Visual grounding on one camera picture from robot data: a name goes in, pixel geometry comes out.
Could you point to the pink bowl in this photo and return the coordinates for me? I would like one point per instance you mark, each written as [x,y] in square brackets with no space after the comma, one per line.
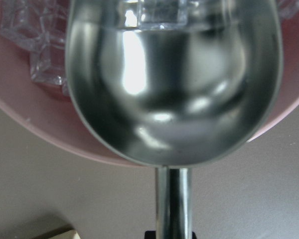
[47,113]

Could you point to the bamboo cutting board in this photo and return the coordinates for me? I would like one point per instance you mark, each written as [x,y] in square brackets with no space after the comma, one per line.
[66,232]

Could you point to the clear ice cubes pile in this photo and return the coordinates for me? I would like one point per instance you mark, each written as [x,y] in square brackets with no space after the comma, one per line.
[40,44]

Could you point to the steel ice scoop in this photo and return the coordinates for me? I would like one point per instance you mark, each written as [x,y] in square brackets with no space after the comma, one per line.
[172,84]

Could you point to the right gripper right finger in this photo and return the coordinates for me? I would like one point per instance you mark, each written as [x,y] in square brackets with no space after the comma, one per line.
[193,235]

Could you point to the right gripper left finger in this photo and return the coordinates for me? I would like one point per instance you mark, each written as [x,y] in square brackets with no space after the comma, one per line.
[150,235]

